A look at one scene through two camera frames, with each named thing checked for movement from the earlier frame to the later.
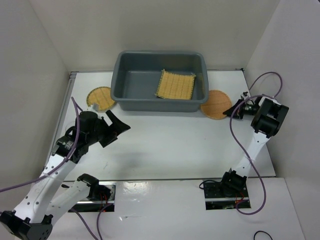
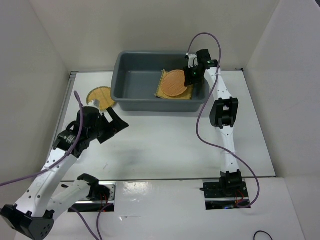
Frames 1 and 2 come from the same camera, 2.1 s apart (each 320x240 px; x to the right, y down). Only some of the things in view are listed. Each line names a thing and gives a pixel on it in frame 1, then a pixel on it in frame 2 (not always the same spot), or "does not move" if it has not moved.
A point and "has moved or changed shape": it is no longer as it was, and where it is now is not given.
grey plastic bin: x=136 y=75 does not move
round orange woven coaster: x=218 y=102 has moved or changed shape
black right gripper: x=238 y=113 to x=188 y=80
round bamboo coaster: x=101 y=95 does not move
